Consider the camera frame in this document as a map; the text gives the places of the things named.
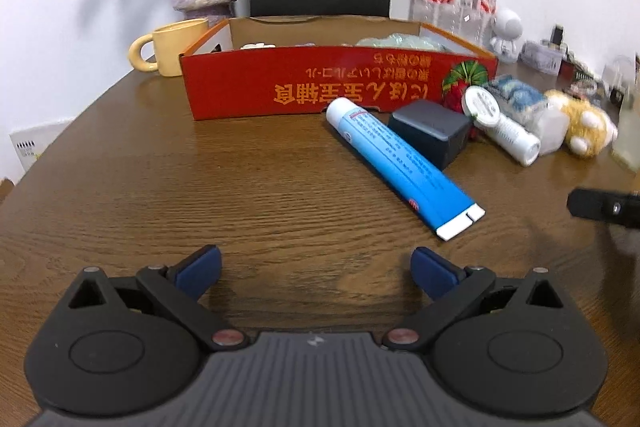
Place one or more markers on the yellow ceramic mug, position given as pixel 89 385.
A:
pixel 175 47

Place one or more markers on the blue toothpaste tube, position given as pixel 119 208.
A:
pixel 395 157

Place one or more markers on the white robot figurine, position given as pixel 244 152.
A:
pixel 506 34

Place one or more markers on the blue and white packet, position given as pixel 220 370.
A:
pixel 520 97

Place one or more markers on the translucent plastic container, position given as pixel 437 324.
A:
pixel 552 129

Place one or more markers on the small white item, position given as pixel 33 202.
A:
pixel 257 45

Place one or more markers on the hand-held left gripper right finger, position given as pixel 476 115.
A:
pixel 432 274

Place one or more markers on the pale green plastic bag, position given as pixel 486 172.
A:
pixel 400 41

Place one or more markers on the dark grey charger block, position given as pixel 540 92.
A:
pixel 432 129

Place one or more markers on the yellow plush toy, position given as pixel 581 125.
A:
pixel 585 122

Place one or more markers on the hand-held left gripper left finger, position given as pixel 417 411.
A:
pixel 201 269

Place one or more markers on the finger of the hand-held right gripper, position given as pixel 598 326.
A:
pixel 592 203

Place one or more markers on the white tube with round cap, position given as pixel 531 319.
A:
pixel 505 132

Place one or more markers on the grey printed card box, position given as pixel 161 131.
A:
pixel 540 56

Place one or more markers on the red cardboard box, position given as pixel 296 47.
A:
pixel 310 82

